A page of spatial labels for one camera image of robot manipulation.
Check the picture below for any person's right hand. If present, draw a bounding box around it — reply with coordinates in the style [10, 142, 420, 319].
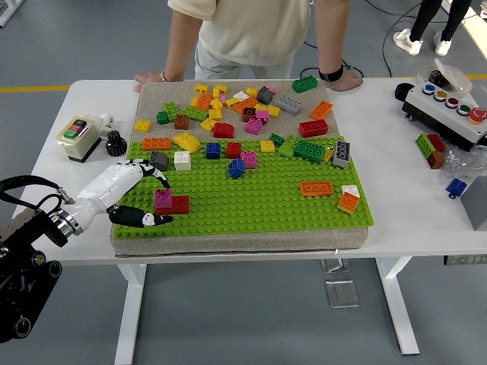
[132, 70, 164, 93]

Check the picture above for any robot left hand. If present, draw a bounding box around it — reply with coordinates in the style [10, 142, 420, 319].
[73, 158, 174, 233]

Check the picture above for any person's left hand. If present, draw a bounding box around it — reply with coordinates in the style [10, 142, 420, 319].
[325, 70, 365, 93]

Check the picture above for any yellow curved brick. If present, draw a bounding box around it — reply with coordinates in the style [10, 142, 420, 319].
[173, 132, 202, 154]

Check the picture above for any red two-by-four brick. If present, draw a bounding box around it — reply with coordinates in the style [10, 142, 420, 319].
[298, 119, 329, 138]
[154, 195, 190, 216]

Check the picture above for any blue sloped brick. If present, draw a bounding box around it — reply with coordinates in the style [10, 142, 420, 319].
[227, 157, 247, 179]

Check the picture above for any orange two-by-four brick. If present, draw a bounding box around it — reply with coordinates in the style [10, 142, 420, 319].
[142, 137, 173, 152]
[299, 180, 333, 198]
[310, 100, 334, 121]

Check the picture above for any dark green two-by-four brick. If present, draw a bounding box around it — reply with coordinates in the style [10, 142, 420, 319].
[291, 74, 320, 94]
[293, 139, 327, 164]

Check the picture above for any lime green two-by-four brick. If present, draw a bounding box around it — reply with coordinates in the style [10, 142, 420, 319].
[180, 106, 209, 122]

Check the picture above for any grey two-by-four brick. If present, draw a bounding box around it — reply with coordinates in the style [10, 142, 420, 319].
[332, 139, 352, 168]
[274, 94, 304, 116]

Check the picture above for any white two-by-two brick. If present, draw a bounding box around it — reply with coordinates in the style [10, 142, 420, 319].
[173, 151, 192, 172]

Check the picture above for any dark grey sloped brick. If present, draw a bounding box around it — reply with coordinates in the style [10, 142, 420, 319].
[256, 86, 275, 105]

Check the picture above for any red curved brick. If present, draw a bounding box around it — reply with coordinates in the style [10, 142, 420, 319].
[212, 122, 235, 139]

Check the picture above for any large orange brick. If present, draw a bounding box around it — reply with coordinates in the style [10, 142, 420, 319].
[231, 97, 260, 115]

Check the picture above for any magenta two-by-two brick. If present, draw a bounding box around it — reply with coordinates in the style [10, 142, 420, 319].
[245, 117, 264, 136]

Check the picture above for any orange and yellow brick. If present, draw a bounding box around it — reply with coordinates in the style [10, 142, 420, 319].
[336, 192, 358, 213]

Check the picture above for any blue brick with keyring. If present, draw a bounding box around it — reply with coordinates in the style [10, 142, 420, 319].
[445, 177, 468, 199]

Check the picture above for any green studded baseplate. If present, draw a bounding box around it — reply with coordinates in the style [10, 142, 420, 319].
[112, 135, 376, 240]

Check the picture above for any black wristband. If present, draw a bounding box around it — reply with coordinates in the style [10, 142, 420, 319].
[318, 64, 345, 84]

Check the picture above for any black gear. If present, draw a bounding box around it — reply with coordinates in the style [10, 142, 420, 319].
[104, 129, 128, 157]

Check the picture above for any white push-button control box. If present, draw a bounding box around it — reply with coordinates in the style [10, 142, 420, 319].
[402, 81, 487, 152]

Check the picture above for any person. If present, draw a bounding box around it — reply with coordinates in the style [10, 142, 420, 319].
[167, 0, 353, 81]

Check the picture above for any clear plastic container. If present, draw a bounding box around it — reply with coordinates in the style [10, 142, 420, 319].
[417, 58, 473, 96]

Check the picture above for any white table leg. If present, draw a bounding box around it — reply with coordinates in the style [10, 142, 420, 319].
[113, 263, 148, 365]
[374, 257, 421, 357]

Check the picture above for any clear plastic bag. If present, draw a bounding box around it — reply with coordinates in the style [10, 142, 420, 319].
[441, 146, 487, 182]

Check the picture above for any grey box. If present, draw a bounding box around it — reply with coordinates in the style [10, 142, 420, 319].
[459, 175, 487, 232]

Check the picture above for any small clear plastic case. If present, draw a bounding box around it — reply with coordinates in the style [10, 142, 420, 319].
[320, 258, 345, 273]

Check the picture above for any large clear plastic case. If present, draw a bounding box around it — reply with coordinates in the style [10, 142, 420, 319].
[325, 280, 361, 309]

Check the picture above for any table height control panel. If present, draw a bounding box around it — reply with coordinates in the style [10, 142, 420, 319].
[443, 254, 487, 266]

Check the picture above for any black floor cable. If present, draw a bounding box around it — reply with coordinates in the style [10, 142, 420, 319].
[299, 37, 365, 80]
[381, 0, 423, 78]

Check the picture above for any black ring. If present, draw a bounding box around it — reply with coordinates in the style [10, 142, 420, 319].
[394, 82, 415, 103]

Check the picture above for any beige switch box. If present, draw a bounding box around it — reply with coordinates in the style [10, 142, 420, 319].
[56, 113, 103, 163]

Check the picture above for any white desk frame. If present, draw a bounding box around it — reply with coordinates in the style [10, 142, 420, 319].
[0, 0, 21, 28]

